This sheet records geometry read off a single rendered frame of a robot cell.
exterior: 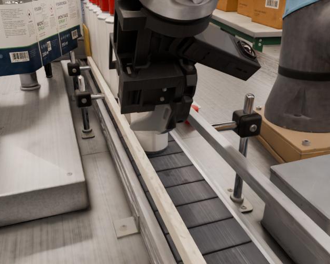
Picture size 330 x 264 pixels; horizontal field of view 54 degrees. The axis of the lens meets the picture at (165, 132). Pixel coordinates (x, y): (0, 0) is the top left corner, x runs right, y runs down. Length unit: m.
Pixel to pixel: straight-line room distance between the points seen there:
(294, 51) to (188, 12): 0.34
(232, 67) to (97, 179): 0.29
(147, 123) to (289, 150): 0.26
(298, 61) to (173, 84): 0.30
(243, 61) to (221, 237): 0.19
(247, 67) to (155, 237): 0.21
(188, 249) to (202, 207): 0.11
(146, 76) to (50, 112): 0.38
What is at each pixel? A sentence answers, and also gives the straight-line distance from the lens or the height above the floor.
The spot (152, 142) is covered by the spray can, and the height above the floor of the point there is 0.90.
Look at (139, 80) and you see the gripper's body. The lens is 0.32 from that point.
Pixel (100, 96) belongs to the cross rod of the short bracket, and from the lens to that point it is 0.65.
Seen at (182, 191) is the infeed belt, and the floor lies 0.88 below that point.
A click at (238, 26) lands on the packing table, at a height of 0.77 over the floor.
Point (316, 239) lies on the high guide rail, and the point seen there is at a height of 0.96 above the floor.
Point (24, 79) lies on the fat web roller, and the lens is 0.81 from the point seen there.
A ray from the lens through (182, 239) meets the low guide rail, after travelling 0.31.
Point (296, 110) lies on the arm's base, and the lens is 0.61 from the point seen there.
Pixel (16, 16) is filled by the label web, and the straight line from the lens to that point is 0.78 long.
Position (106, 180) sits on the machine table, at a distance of 0.53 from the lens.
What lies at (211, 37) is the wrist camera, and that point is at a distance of 0.35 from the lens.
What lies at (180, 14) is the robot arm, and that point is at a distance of 0.28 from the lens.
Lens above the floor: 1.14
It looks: 27 degrees down
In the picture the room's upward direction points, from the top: straight up
